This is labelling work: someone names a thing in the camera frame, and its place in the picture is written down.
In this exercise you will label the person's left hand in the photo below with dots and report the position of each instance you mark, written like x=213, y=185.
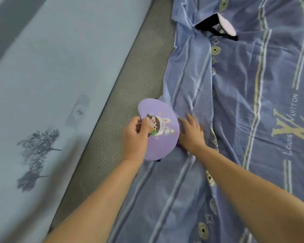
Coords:
x=133, y=144

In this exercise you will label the person's right hand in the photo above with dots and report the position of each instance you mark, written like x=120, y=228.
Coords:
x=192, y=139

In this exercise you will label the person's left thumb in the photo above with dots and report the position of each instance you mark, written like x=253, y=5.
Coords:
x=145, y=126

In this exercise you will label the person's right thumb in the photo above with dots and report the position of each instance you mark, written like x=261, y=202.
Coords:
x=183, y=125

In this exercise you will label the purple cartoon sleep mask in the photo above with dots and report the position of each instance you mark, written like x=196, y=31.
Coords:
x=162, y=139

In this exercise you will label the person's left forearm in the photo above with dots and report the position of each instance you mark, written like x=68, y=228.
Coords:
x=96, y=204

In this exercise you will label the person's right forearm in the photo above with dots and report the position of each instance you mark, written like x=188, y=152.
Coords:
x=250, y=194

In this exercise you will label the grey mattress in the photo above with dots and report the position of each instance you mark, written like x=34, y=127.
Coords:
x=131, y=93

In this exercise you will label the blue striped bed sheet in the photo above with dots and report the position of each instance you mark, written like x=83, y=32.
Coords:
x=243, y=98

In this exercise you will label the black and white sleep mask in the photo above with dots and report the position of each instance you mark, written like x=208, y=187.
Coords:
x=224, y=25

